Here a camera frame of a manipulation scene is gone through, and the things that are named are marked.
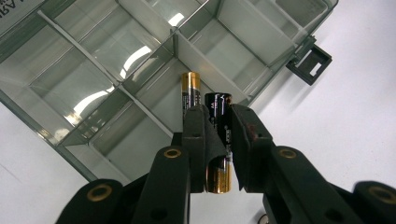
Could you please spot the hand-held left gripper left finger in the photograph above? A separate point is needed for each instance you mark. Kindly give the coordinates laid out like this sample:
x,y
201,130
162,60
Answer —
x,y
196,133

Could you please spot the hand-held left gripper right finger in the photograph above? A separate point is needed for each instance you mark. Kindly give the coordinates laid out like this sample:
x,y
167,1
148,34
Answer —
x,y
252,146

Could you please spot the black and gold battery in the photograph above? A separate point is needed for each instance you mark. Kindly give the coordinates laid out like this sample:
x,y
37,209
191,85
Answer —
x,y
221,116
190,87

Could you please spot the grey transparent compartment box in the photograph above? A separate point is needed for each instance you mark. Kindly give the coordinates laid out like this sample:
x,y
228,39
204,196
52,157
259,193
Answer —
x,y
93,77

